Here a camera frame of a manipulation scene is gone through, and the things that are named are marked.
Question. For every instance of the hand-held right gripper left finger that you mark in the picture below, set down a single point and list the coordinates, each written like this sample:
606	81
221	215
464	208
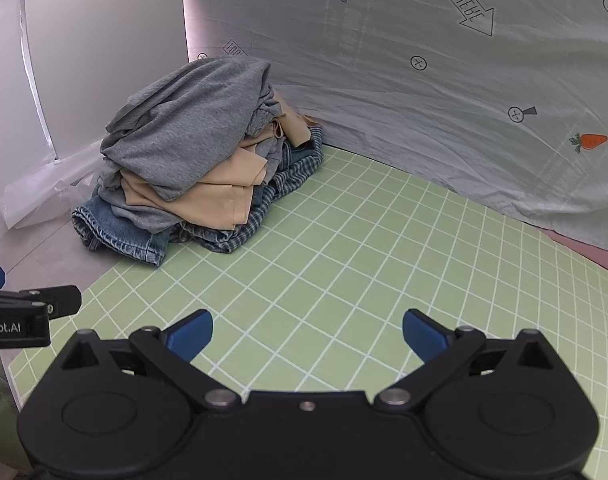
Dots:
190	334

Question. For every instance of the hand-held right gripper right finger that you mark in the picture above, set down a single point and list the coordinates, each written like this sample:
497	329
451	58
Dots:
424	334

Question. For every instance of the grey sweatpants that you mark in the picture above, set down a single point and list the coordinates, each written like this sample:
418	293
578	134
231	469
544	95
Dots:
184	120

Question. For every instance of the blue denim jeans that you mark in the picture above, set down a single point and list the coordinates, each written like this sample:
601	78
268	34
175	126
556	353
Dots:
119	240

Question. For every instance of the white plastic sheet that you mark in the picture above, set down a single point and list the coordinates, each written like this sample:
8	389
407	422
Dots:
44	190

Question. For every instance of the green grid mat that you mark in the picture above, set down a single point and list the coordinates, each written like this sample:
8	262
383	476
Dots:
334	260

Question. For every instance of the grey garment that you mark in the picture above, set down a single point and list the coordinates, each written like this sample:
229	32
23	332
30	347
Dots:
144	217

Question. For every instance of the beige garment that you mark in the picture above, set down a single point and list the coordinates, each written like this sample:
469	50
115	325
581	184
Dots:
209	195

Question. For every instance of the blue plaid shirt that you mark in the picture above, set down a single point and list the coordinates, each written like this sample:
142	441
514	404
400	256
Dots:
249	205

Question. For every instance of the grey printed sheet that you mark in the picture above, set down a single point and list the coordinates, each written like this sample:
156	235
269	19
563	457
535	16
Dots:
408	100

